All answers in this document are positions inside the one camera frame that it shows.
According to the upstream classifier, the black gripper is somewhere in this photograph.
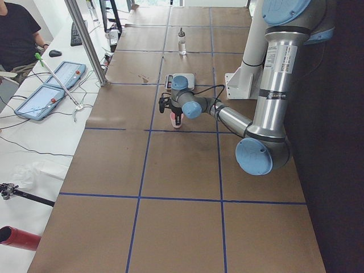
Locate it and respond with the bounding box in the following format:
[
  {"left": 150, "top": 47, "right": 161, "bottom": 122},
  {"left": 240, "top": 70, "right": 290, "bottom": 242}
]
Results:
[{"left": 170, "top": 99, "right": 182, "bottom": 127}]

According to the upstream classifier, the pink plastic cup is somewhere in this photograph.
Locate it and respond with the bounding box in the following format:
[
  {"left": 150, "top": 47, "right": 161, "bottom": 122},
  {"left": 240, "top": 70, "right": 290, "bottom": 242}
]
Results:
[{"left": 169, "top": 113, "right": 184, "bottom": 129}]

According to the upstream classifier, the clear glass sauce bottle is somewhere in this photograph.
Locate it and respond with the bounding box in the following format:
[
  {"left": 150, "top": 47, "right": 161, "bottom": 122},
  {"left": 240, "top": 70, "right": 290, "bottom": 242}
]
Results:
[{"left": 177, "top": 27, "right": 187, "bottom": 55}]

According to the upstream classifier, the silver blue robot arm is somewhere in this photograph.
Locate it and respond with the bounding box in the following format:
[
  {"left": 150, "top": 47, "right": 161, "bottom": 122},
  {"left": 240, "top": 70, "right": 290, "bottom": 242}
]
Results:
[{"left": 159, "top": 1, "right": 336, "bottom": 175}]

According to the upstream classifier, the silver digital kitchen scale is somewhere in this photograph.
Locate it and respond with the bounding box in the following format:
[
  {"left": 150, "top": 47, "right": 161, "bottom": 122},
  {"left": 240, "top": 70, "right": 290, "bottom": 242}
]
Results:
[{"left": 164, "top": 73, "right": 195, "bottom": 90}]

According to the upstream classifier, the metal rod green tip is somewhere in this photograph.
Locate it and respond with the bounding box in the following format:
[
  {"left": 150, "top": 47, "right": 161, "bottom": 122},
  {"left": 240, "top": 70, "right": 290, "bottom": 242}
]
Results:
[{"left": 35, "top": 53, "right": 84, "bottom": 110}]

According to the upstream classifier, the blue teach pendant far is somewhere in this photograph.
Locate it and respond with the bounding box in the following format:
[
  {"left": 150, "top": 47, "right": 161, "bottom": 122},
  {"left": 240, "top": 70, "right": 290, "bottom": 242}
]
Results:
[{"left": 54, "top": 61, "right": 86, "bottom": 90}]

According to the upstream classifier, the blue teach pendant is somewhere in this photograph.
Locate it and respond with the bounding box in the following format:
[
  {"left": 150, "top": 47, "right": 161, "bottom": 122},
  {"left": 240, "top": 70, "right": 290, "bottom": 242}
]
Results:
[
  {"left": 54, "top": 61, "right": 86, "bottom": 90},
  {"left": 15, "top": 85, "right": 65, "bottom": 121}
]

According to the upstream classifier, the black keyboard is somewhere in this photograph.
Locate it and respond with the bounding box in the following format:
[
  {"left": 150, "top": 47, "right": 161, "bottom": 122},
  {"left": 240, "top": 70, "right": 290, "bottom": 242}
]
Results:
[{"left": 70, "top": 22, "right": 82, "bottom": 47}]

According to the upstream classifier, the blue teach pendant near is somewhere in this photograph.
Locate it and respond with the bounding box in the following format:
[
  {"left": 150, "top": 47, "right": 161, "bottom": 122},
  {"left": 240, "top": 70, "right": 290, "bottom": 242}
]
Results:
[{"left": 15, "top": 85, "right": 65, "bottom": 121}]

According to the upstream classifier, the black computer mouse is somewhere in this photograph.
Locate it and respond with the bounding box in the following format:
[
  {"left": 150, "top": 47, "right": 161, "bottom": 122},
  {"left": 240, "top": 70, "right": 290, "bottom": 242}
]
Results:
[{"left": 48, "top": 49, "right": 62, "bottom": 57}]

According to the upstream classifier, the person in black shirt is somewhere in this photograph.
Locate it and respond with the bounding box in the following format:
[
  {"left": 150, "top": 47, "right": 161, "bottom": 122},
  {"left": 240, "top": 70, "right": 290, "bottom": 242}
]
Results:
[{"left": 1, "top": 1, "right": 49, "bottom": 83}]

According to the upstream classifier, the red cylinder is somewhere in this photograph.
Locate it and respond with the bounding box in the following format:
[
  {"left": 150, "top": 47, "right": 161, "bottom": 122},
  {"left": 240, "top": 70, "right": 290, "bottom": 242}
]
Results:
[{"left": 1, "top": 226, "right": 41, "bottom": 251}]

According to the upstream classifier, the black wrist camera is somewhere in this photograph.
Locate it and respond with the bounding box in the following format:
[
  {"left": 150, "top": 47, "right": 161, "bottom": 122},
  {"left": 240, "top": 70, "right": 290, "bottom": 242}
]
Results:
[{"left": 158, "top": 92, "right": 171, "bottom": 114}]

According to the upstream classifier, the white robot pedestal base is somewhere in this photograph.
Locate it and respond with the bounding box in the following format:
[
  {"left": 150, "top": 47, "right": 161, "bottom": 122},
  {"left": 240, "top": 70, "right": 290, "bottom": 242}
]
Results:
[{"left": 225, "top": 1, "right": 268, "bottom": 100}]

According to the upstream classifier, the aluminium frame post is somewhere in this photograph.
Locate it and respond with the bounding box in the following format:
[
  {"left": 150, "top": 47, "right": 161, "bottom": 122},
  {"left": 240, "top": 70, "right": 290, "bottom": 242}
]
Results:
[{"left": 65, "top": 0, "right": 107, "bottom": 86}]

